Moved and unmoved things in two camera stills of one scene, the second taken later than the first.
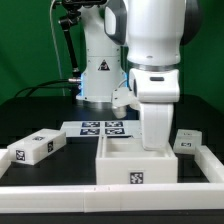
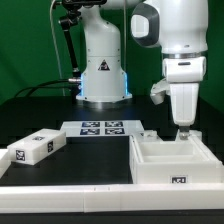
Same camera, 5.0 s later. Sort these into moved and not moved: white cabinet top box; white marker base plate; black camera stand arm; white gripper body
Moved: white gripper body
Not moved: black camera stand arm; white marker base plate; white cabinet top box
